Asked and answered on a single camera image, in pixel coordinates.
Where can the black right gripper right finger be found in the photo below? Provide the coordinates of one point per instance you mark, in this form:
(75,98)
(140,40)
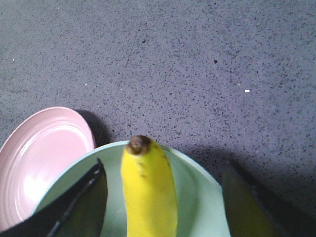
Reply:
(252,210)

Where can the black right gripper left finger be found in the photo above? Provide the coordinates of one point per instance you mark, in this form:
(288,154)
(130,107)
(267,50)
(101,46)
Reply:
(78,212)

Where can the yellow banana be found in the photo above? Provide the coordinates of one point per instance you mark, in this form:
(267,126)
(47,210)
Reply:
(149,189)

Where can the green ribbed bowl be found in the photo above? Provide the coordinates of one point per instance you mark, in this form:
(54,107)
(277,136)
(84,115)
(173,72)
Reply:
(201,210)

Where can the pink plate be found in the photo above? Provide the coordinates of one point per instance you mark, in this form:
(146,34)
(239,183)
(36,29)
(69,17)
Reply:
(35,154)

